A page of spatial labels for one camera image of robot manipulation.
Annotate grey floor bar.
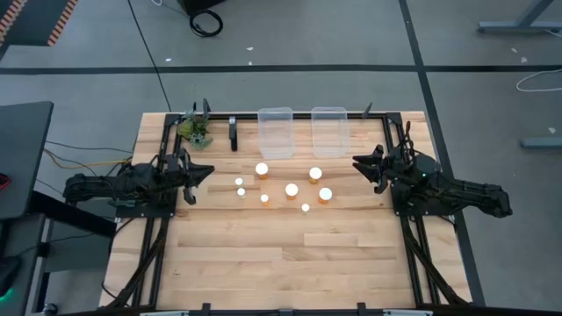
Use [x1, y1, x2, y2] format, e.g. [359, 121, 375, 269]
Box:
[521, 136, 562, 149]

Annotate black mat orange striped edges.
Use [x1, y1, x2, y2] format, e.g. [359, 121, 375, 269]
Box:
[0, 0, 79, 47]

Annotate grey table leg frame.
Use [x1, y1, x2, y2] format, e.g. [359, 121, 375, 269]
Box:
[477, 0, 562, 35]

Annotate black device with light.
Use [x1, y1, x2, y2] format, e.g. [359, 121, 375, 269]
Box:
[0, 255, 23, 305]

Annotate white floor cable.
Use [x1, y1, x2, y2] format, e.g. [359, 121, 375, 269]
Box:
[515, 68, 562, 93]

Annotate thin black floor cable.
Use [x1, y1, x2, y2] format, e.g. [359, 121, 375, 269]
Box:
[126, 0, 173, 113]

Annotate coiled black floor cable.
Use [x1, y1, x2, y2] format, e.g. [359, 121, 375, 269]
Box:
[188, 8, 224, 39]

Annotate black aluminium table frame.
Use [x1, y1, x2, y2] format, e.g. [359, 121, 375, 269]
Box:
[103, 111, 475, 316]

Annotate black clamp bracket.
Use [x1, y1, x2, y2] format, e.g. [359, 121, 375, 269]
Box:
[228, 116, 239, 153]

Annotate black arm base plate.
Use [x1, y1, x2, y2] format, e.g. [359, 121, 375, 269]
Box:
[390, 188, 458, 217]
[114, 202, 177, 219]

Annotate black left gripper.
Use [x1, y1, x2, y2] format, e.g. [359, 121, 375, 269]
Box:
[165, 147, 215, 206]

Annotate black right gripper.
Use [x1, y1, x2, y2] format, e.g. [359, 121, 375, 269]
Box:
[352, 144, 416, 195]

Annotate clear plastic bin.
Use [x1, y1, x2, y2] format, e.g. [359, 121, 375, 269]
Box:
[310, 106, 351, 159]
[257, 106, 296, 160]

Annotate black equipment base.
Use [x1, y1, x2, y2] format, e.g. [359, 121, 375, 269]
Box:
[177, 0, 229, 14]

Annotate artificial green succulent plant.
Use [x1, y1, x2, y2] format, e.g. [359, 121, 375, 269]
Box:
[177, 110, 215, 151]

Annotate yellow cable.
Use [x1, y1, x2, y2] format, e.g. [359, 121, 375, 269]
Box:
[42, 147, 133, 171]

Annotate black desk crossbar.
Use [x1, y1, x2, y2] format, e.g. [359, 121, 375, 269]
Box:
[26, 189, 118, 239]

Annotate black desk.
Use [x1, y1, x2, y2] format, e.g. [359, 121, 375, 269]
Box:
[0, 101, 54, 220]

